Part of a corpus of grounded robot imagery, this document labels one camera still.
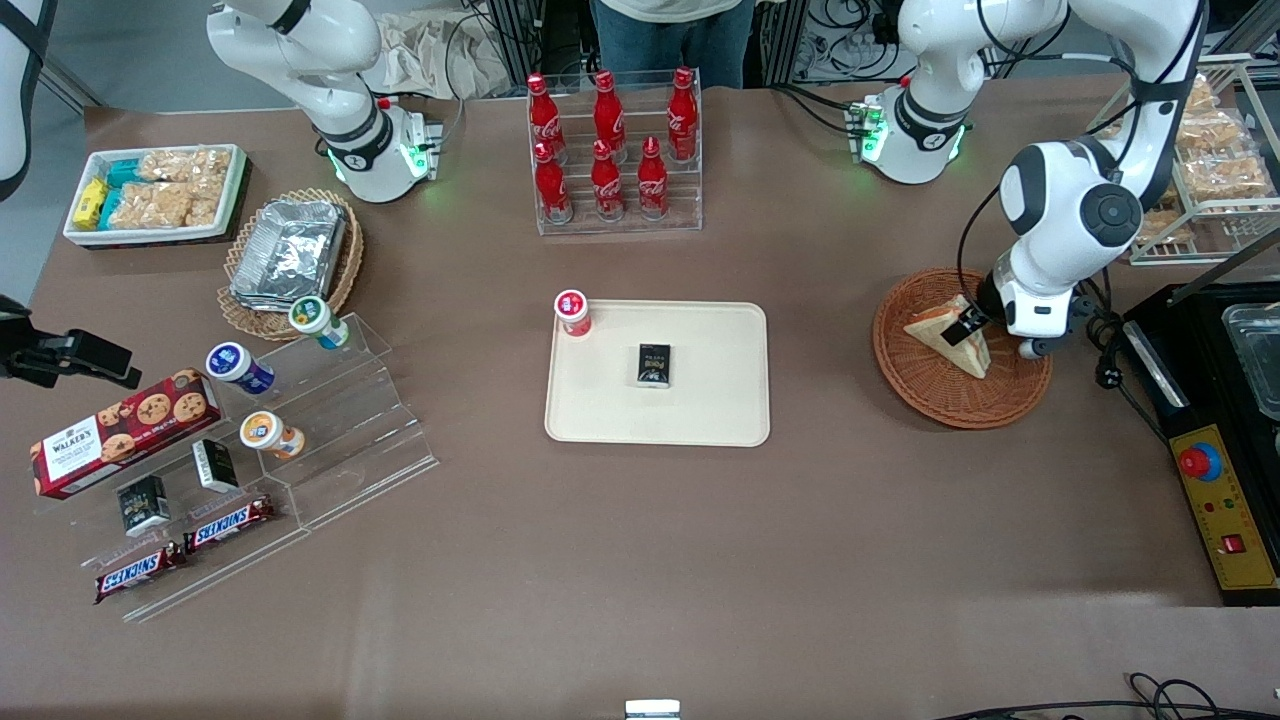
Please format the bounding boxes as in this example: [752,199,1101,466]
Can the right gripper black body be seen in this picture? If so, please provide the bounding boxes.
[0,294,63,389]

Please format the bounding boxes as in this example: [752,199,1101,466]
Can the triangular sandwich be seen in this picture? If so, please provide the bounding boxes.
[903,295,993,380]

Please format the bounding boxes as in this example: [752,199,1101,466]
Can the brown round wicker basket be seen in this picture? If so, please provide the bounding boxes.
[872,267,1053,430]

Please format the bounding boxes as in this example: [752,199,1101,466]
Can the light flat wicker basket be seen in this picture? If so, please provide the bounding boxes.
[218,188,364,341]

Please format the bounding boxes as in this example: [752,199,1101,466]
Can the aluminium foil tray stack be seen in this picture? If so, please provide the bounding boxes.
[230,198,348,313]

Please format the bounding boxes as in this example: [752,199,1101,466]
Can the steel appliance tray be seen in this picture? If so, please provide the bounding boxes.
[1222,303,1280,421]

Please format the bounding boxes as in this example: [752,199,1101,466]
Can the cream plastic serving tray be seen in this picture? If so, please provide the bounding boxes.
[544,300,771,448]

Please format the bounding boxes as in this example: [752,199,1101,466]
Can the red Walkers cookie box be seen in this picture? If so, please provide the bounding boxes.
[30,368,223,499]

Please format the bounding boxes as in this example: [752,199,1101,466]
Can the purple label gum bottle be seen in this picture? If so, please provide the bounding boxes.
[206,342,276,396]

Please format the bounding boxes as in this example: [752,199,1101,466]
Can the yellow snack packet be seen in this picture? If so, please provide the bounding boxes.
[73,177,109,231]

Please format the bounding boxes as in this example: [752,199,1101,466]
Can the clear rice cracker pack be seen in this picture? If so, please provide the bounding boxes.
[108,180,223,230]
[138,148,233,187]

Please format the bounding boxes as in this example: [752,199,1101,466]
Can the orange label gum bottle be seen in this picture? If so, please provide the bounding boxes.
[239,411,306,461]

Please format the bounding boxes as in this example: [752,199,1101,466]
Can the grey metal bar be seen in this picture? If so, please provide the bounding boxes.
[1165,226,1280,307]

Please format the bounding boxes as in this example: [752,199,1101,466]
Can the black appliance yellow panel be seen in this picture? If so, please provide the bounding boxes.
[1120,283,1280,608]

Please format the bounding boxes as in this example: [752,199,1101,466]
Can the Snickers chocolate bar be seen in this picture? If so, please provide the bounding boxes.
[95,541,188,604]
[183,495,276,554]

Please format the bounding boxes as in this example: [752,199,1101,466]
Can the green label gum bottle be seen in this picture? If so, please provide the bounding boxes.
[289,297,351,351]

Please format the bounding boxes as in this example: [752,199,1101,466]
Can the white rectangular snack bin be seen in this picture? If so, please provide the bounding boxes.
[63,144,249,247]

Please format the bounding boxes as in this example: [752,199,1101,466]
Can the red emergency stop button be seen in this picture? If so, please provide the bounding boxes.
[1177,442,1224,484]

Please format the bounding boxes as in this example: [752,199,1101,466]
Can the clear acrylic stepped stand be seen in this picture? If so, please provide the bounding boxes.
[35,312,439,623]

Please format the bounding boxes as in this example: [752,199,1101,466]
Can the clear acrylic bottle rack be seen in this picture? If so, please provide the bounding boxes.
[527,67,703,237]

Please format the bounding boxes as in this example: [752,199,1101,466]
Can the red cola bottle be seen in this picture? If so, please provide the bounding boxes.
[533,141,574,224]
[637,136,670,221]
[666,66,700,163]
[590,139,627,222]
[593,69,629,163]
[527,72,568,166]

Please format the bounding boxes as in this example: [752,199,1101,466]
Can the red label gum bottle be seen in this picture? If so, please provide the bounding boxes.
[555,289,593,339]

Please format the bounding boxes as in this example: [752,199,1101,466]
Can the person in blue jeans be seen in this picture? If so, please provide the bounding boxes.
[590,0,758,90]

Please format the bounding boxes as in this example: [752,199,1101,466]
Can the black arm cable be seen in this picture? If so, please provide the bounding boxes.
[955,180,1006,301]

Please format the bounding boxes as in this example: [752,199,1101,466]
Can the black power cable with plug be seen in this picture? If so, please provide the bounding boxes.
[1078,262,1173,443]

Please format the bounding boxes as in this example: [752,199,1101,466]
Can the white wire rack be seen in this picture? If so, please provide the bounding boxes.
[1088,55,1280,266]

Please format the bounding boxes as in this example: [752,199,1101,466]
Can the black cable bundle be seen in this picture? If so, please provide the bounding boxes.
[790,0,903,86]

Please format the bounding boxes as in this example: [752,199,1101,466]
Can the black looped cable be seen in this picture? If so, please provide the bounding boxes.
[935,672,1280,720]

